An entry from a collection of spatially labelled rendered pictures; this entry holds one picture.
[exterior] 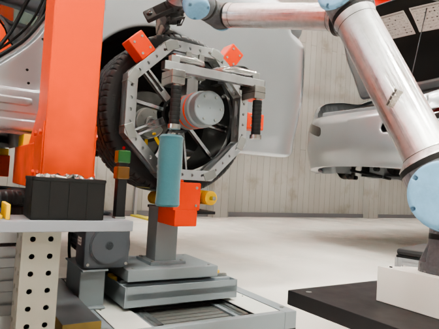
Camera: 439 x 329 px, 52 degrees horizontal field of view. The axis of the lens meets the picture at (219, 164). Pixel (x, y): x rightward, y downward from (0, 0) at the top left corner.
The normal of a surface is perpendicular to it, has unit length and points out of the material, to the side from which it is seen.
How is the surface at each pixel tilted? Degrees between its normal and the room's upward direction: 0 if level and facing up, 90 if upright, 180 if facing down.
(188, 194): 90
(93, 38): 90
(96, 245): 90
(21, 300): 90
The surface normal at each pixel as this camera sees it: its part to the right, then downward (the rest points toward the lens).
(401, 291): -0.84, -0.07
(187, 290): 0.52, 0.00
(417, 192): -0.56, -0.07
